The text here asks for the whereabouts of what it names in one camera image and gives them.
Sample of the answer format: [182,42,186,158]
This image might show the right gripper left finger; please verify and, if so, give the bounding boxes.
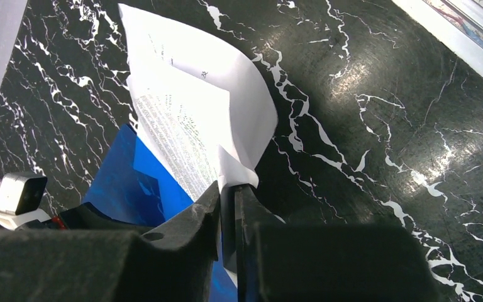
[0,180,221,302]

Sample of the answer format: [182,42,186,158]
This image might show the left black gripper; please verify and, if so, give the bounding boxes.
[17,204,153,233]

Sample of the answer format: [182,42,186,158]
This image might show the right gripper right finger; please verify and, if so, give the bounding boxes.
[233,185,440,301]

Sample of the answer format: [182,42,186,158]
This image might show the blue plastic folder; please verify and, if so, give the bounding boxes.
[81,125,237,301]

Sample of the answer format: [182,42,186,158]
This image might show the white printed paper files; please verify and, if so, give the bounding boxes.
[118,3,277,201]

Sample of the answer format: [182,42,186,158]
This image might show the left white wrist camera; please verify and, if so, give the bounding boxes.
[0,172,50,230]

